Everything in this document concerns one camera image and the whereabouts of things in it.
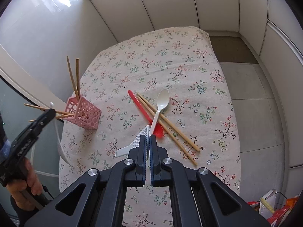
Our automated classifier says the red snack packaging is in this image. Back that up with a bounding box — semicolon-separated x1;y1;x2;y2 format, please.
248;189;302;226

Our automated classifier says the pink plastic utensil basket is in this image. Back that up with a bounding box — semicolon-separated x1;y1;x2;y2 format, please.
64;96;101;130

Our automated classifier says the person's left hand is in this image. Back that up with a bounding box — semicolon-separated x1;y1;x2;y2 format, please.
6;157;43;211

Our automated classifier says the wooden chopstick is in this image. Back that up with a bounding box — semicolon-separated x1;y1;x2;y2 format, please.
24;103;71;115
137;93;200;152
137;95;198;166
76;58;81;99
66;56;79;100
28;114;74;122

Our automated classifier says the white plastic spoon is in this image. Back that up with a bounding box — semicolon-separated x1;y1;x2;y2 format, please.
150;89;169;134

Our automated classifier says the red plastic spoon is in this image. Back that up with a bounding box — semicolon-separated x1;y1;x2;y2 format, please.
128;90;164;138

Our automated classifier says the floral tablecloth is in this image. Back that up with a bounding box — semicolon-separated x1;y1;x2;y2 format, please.
58;26;241;227

